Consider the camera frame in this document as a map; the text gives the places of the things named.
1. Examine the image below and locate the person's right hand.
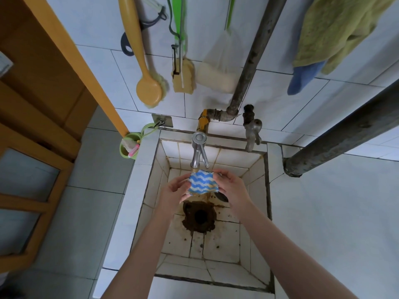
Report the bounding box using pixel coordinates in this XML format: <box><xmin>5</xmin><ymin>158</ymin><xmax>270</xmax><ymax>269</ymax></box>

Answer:
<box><xmin>213</xmin><ymin>169</ymin><xmax>254</xmax><ymax>216</ymax></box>

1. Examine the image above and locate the person's left hand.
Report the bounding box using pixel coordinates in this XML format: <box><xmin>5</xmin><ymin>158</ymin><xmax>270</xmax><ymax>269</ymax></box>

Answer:
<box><xmin>155</xmin><ymin>173</ymin><xmax>192</xmax><ymax>220</ymax></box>

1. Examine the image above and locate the blue white wavy cloth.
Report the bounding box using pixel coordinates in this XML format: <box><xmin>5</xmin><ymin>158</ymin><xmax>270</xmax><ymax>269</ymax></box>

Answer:
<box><xmin>187</xmin><ymin>169</ymin><xmax>220</xmax><ymax>196</ymax></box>

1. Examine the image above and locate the person's left forearm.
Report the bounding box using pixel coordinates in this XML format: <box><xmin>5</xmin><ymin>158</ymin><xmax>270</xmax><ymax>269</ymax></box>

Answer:
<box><xmin>101</xmin><ymin>211</ymin><xmax>176</xmax><ymax>299</ymax></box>

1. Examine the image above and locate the person's right forearm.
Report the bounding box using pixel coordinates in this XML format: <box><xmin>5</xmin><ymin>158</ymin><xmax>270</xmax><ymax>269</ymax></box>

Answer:
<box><xmin>236</xmin><ymin>204</ymin><xmax>360</xmax><ymax>299</ymax></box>

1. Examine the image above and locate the white tiled sink basin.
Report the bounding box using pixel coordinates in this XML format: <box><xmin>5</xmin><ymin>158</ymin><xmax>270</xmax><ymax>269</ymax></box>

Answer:
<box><xmin>93</xmin><ymin>129</ymin><xmax>283</xmax><ymax>299</ymax></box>

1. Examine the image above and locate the grey metal tap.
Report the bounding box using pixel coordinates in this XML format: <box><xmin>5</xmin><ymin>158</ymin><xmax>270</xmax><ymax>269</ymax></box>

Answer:
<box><xmin>244</xmin><ymin>118</ymin><xmax>263</xmax><ymax>153</ymax></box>

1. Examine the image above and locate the chrome faucet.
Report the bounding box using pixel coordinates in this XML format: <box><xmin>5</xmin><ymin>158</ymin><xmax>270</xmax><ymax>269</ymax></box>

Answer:
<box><xmin>190</xmin><ymin>132</ymin><xmax>210</xmax><ymax>170</ymax></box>

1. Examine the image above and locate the green plastic cup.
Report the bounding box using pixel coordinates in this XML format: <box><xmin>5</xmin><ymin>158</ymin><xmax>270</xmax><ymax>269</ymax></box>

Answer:
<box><xmin>119</xmin><ymin>123</ymin><xmax>160</xmax><ymax>160</ymax></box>

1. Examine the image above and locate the black tap knob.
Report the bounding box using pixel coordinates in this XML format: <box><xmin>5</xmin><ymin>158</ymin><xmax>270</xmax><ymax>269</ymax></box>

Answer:
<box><xmin>243</xmin><ymin>104</ymin><xmax>256</xmax><ymax>126</ymax></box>

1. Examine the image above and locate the yellow hanging brush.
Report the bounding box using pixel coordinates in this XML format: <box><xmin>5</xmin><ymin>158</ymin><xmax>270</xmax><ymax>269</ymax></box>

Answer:
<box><xmin>118</xmin><ymin>0</ymin><xmax>169</xmax><ymax>108</ymax></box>

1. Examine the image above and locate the white hanging item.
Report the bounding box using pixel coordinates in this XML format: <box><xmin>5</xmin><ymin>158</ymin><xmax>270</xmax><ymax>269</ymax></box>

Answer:
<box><xmin>195</xmin><ymin>0</ymin><xmax>241</xmax><ymax>94</ymax></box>

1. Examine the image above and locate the rusty grey metal pipe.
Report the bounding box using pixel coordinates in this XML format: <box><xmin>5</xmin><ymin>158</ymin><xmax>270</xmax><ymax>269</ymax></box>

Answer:
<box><xmin>283</xmin><ymin>79</ymin><xmax>399</xmax><ymax>178</ymax></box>

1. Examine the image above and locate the blue hanging cloth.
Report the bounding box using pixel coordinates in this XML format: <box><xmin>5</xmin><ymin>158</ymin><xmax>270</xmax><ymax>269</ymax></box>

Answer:
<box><xmin>287</xmin><ymin>60</ymin><xmax>327</xmax><ymax>96</ymax></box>

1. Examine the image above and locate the black thin hanging tool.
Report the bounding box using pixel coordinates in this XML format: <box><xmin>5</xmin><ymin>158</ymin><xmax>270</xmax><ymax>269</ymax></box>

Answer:
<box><xmin>170</xmin><ymin>43</ymin><xmax>182</xmax><ymax>76</ymax></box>

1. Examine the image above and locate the grey water supply pipe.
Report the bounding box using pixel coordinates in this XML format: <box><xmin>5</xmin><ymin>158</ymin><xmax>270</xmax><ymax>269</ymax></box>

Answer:
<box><xmin>205</xmin><ymin>0</ymin><xmax>289</xmax><ymax>123</ymax></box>

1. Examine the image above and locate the brown wooden door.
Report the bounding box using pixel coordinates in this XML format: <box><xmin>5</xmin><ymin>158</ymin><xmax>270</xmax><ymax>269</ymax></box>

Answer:
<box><xmin>0</xmin><ymin>0</ymin><xmax>130</xmax><ymax>273</ymax></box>

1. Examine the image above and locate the olive green hanging towel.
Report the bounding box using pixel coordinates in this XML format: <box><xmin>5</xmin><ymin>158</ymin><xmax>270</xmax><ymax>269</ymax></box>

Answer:
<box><xmin>292</xmin><ymin>0</ymin><xmax>399</xmax><ymax>76</ymax></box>

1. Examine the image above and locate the white door hook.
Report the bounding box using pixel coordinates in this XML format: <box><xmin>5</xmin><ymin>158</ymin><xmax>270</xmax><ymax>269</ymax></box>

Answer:
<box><xmin>0</xmin><ymin>52</ymin><xmax>14</xmax><ymax>79</ymax></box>

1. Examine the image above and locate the grey wall hook plate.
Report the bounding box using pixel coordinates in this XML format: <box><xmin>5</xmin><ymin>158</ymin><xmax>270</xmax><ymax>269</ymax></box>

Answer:
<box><xmin>152</xmin><ymin>113</ymin><xmax>174</xmax><ymax>128</ymax></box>

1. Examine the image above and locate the yellow valve handle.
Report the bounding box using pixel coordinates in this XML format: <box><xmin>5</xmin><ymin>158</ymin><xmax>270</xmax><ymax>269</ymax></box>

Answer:
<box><xmin>197</xmin><ymin>109</ymin><xmax>209</xmax><ymax>132</ymax></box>

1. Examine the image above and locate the green handled sponge brush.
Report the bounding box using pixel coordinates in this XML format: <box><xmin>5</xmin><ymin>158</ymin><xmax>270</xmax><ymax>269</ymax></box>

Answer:
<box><xmin>168</xmin><ymin>0</ymin><xmax>197</xmax><ymax>94</ymax></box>

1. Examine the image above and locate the dark grey ring-handled tool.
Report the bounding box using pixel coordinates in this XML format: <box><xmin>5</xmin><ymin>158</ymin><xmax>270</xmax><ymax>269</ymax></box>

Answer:
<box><xmin>121</xmin><ymin>0</ymin><xmax>168</xmax><ymax>57</ymax></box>

